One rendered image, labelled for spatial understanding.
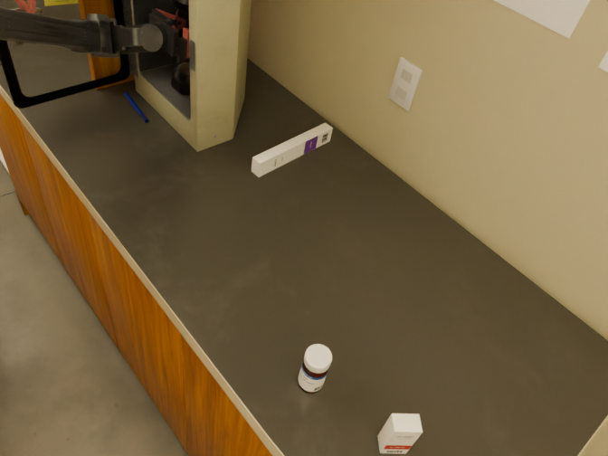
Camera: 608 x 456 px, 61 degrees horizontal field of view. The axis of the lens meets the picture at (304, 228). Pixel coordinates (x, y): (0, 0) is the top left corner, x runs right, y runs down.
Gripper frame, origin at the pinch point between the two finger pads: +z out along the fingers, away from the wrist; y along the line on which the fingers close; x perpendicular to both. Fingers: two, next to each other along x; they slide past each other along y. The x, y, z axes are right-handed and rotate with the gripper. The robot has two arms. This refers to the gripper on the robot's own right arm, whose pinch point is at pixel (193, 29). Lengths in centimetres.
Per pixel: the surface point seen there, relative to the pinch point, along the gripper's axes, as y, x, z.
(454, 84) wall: -56, -7, 30
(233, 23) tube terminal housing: -16.2, -8.4, -1.2
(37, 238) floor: 72, 118, -23
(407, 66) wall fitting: -43, -5, 31
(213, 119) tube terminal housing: -15.4, 15.9, -3.8
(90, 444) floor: -22, 123, -49
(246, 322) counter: -62, 28, -30
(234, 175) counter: -27.2, 24.7, -5.5
